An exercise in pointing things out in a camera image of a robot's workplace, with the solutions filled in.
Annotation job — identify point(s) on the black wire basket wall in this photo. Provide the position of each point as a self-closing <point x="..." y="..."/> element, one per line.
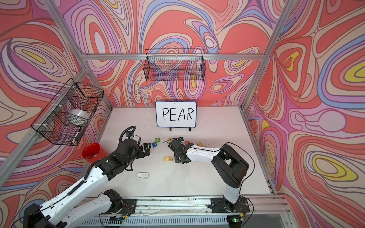
<point x="76" y="104"/>
<point x="174" y="64"/>

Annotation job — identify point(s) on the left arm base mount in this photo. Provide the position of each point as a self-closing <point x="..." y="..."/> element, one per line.
<point x="113" y="203"/>

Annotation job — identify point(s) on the white small device on table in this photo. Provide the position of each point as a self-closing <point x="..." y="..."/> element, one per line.
<point x="142" y="175"/>

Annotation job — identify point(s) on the white tape roll in basket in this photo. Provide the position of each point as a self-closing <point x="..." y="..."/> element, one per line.
<point x="78" y="117"/>

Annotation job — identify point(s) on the black wire basket left wall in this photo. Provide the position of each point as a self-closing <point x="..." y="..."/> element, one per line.
<point x="76" y="104"/>

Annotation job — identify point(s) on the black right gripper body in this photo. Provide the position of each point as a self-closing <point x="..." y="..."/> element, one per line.
<point x="177" y="159"/>

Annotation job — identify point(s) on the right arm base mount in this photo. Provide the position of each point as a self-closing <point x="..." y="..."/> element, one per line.
<point x="222" y="205"/>

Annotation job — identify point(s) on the red plastic cup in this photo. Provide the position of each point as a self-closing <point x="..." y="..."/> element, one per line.
<point x="94" y="152"/>

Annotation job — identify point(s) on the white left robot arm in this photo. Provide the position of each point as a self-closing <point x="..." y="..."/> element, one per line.
<point x="64" y="211"/>

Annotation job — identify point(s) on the black wire basket back wall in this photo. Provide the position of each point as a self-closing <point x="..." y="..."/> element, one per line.
<point x="174" y="64"/>

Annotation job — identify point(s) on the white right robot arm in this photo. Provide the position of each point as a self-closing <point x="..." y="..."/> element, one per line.
<point x="231" y="167"/>

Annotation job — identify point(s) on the whiteboard with PEAR text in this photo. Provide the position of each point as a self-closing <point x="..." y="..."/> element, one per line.
<point x="176" y="114"/>

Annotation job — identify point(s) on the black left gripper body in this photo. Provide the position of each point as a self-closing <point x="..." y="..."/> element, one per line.
<point x="140" y="153"/>

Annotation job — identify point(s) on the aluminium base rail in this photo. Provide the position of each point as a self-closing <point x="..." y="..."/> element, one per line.
<point x="252" y="211"/>

